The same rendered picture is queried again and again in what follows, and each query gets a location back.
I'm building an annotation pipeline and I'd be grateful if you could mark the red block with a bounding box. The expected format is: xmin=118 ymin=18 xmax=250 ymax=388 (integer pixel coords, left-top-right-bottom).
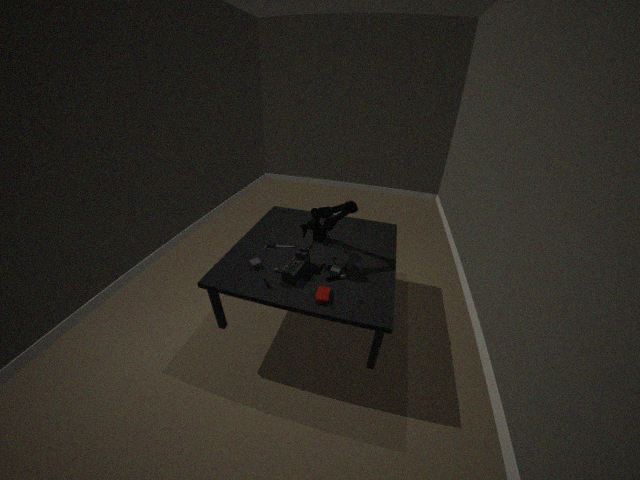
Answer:
xmin=315 ymin=286 xmax=330 ymax=304

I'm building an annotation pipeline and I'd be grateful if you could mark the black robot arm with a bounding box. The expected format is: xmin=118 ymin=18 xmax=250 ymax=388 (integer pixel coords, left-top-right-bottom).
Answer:
xmin=307 ymin=201 xmax=358 ymax=231

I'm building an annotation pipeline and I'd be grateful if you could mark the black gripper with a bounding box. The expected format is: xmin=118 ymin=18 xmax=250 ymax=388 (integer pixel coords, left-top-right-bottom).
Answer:
xmin=300 ymin=218 xmax=326 ymax=241

